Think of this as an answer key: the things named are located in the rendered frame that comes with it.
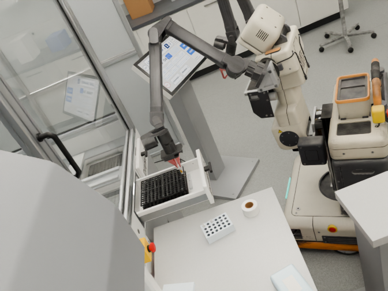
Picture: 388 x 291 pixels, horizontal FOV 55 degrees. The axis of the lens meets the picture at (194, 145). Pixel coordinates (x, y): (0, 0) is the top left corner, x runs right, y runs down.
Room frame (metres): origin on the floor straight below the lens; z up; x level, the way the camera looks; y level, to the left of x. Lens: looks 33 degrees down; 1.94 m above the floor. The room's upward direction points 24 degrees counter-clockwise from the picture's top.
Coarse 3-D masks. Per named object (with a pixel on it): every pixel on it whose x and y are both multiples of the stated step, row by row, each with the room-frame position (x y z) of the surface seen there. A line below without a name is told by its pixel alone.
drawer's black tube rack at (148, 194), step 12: (144, 180) 1.51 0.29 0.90; (156, 180) 1.47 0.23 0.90; (168, 180) 1.47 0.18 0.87; (180, 180) 1.39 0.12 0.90; (144, 192) 1.42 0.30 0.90; (156, 192) 1.38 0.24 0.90; (168, 192) 1.35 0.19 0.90; (180, 192) 1.31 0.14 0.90; (144, 204) 1.34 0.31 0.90; (156, 204) 1.34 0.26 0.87
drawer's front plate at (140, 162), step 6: (138, 138) 1.88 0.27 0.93; (138, 144) 1.81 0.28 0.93; (138, 150) 1.75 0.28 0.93; (144, 150) 1.84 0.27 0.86; (138, 156) 1.69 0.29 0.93; (138, 162) 1.64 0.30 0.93; (144, 162) 1.72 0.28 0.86; (138, 168) 1.60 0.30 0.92; (144, 168) 1.67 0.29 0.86; (144, 174) 1.62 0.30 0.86
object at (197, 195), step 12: (168, 168) 1.53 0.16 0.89; (192, 168) 1.51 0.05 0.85; (192, 180) 1.43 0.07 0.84; (192, 192) 1.35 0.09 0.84; (204, 192) 1.26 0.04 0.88; (168, 204) 1.28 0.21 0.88; (180, 204) 1.28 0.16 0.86; (192, 204) 1.27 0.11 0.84; (144, 216) 1.30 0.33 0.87; (156, 216) 1.29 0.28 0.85
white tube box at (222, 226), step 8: (224, 216) 1.18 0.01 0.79; (208, 224) 1.17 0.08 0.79; (216, 224) 1.14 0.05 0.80; (224, 224) 1.12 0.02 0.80; (232, 224) 1.11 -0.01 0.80; (208, 232) 1.12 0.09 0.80; (216, 232) 1.10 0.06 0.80; (224, 232) 1.10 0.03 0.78; (208, 240) 1.09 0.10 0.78; (216, 240) 1.09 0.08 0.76
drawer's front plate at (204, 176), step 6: (198, 150) 1.51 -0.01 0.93; (198, 156) 1.46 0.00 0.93; (198, 162) 1.42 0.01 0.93; (204, 162) 1.51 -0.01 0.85; (204, 174) 1.33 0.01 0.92; (204, 180) 1.28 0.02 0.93; (204, 186) 1.24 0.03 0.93; (210, 186) 1.34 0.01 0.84; (210, 192) 1.26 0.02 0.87; (210, 198) 1.24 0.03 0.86
